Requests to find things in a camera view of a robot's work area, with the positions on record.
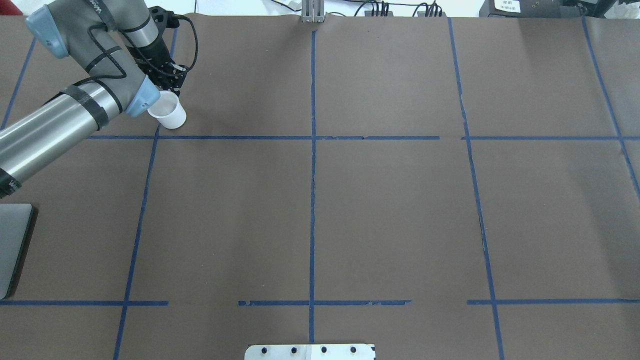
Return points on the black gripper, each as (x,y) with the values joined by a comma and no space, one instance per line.
(156,53)

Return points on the white plastic cup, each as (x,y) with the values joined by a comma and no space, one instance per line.
(168,110)

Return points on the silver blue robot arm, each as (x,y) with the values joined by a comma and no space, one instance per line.
(120,45)

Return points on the silver closed laptop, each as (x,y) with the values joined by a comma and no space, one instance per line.
(16,221)

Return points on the black usb hub left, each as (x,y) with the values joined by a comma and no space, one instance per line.
(379,9)

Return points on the black usb hub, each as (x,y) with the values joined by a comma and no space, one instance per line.
(429,10)
(379,9)

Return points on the black usb hub right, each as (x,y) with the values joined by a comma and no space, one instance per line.
(429,10)

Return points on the black box with label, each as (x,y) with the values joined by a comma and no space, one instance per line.
(547,9)

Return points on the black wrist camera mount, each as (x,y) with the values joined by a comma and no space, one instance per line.
(163,18)

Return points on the grey aluminium frame post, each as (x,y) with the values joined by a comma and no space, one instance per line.
(313,11)

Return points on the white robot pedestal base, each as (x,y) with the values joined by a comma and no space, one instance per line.
(331,351)

